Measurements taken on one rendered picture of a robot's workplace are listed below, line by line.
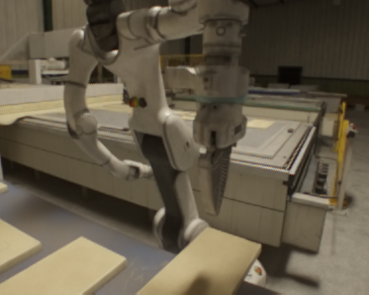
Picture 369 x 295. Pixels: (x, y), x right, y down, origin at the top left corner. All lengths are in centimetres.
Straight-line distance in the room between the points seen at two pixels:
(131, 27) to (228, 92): 42
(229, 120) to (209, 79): 6
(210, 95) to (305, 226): 164
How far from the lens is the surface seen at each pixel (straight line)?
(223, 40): 40
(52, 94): 399
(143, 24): 78
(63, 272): 54
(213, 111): 39
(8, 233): 70
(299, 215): 193
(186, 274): 51
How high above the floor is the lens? 139
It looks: 13 degrees down
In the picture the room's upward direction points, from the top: 1 degrees clockwise
